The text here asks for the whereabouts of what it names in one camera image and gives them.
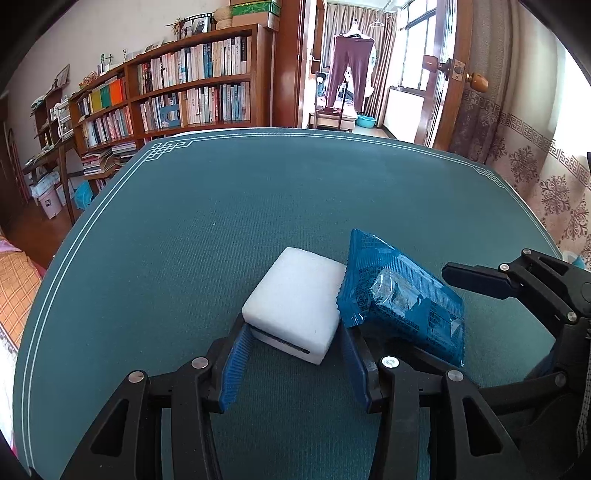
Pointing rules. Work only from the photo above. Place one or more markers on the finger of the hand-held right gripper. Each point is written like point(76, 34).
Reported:
point(475, 277)
point(521, 397)

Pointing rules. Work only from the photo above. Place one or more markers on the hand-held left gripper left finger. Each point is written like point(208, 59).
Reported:
point(235, 364)

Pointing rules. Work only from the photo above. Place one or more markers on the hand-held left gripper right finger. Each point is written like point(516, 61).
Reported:
point(355, 374)

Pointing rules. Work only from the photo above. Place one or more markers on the blue snack packet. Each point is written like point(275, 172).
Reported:
point(397, 295)

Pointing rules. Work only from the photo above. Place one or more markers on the white foam block with slit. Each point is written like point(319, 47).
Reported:
point(295, 300)

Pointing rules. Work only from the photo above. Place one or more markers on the patterned curtain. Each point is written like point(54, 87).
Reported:
point(531, 170)

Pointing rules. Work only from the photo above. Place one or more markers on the brown wooden door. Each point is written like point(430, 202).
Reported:
point(443, 106)

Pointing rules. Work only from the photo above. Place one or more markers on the blue basin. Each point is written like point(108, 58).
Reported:
point(365, 122)

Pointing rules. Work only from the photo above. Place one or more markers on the wooden door knob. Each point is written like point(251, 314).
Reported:
point(434, 63)
point(478, 83)

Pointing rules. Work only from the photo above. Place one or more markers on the wooden chair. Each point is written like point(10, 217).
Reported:
point(330, 120)

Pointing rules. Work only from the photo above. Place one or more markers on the orange plaid blanket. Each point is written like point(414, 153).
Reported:
point(16, 290)

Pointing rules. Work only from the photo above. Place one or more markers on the window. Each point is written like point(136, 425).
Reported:
point(425, 41)

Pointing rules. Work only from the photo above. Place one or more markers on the purple pants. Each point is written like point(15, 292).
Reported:
point(348, 69)

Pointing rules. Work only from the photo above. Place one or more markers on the pink storage bin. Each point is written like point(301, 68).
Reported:
point(50, 203)

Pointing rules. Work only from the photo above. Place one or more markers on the rows of books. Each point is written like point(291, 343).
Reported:
point(194, 87)

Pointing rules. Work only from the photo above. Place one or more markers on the wooden bookcase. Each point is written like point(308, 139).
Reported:
point(263, 78)

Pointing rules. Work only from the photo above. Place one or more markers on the small wooden shelf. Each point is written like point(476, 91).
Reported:
point(48, 138)

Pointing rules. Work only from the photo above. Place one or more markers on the dark wooden door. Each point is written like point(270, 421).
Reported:
point(9, 161)

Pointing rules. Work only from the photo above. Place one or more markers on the cardboard box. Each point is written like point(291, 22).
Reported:
point(255, 22)

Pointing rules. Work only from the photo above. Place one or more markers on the green box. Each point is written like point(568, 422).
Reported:
point(256, 8)

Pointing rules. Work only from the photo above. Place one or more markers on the woven basket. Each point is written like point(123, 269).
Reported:
point(224, 17)

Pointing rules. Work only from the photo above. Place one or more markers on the small picture frame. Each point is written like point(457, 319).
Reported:
point(62, 76)

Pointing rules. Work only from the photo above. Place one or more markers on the photo frame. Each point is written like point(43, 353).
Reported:
point(196, 25)

